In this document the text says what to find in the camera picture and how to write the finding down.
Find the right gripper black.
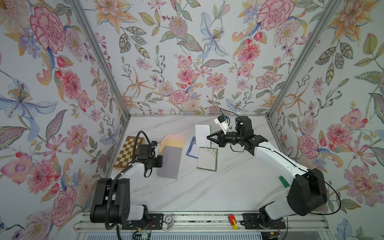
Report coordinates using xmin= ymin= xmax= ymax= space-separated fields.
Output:
xmin=208 ymin=129 xmax=245 ymax=149

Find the grey envelope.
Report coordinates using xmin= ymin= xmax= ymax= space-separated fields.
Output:
xmin=157 ymin=146 xmax=183 ymax=180

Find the blue floral letter paper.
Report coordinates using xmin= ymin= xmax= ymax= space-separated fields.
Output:
xmin=186 ymin=137 xmax=200 ymax=159

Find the green floral letter paper top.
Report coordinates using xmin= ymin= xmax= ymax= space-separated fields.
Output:
xmin=195 ymin=125 xmax=211 ymax=148

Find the green floral letter paper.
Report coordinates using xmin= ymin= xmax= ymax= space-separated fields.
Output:
xmin=197 ymin=148 xmax=218 ymax=172
xmin=195 ymin=125 xmax=211 ymax=148

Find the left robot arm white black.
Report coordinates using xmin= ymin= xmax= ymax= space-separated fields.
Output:
xmin=90 ymin=141 xmax=163 ymax=230

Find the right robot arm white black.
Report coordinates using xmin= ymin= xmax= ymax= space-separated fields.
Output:
xmin=207 ymin=115 xmax=328 ymax=228

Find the pink envelope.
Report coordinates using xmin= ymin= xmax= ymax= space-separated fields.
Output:
xmin=161 ymin=134 xmax=185 ymax=144

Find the yellow envelope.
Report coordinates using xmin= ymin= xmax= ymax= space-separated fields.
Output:
xmin=159 ymin=139 xmax=185 ymax=154

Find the green floral letter paper lower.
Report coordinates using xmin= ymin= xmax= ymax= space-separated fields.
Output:
xmin=197 ymin=148 xmax=218 ymax=172

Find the wooden chessboard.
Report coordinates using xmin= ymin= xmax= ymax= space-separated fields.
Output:
xmin=113 ymin=136 xmax=136 ymax=169

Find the round silver knob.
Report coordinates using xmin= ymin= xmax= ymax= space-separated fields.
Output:
xmin=164 ymin=215 xmax=175 ymax=230

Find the small green block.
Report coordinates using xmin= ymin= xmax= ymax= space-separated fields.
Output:
xmin=279 ymin=176 xmax=291 ymax=188

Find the red emergency stop button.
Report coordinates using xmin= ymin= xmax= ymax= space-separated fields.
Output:
xmin=228 ymin=215 xmax=238 ymax=231

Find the small green circuit board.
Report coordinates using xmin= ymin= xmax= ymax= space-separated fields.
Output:
xmin=132 ymin=233 xmax=151 ymax=240

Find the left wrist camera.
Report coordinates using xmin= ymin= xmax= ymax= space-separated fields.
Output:
xmin=150 ymin=144 xmax=159 ymax=159

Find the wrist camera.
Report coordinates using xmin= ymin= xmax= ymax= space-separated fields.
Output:
xmin=214 ymin=115 xmax=230 ymax=135
xmin=150 ymin=144 xmax=159 ymax=159

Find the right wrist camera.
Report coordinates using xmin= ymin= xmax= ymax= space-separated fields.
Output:
xmin=214 ymin=115 xmax=230 ymax=135

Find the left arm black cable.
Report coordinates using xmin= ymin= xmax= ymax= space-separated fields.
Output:
xmin=131 ymin=130 xmax=152 ymax=164

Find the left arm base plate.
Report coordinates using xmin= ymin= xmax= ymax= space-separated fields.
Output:
xmin=121 ymin=214 xmax=164 ymax=231

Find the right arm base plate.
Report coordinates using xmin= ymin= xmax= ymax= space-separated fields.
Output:
xmin=242 ymin=213 xmax=287 ymax=230

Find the aluminium rail frame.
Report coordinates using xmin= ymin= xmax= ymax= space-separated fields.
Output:
xmin=72 ymin=211 xmax=334 ymax=240

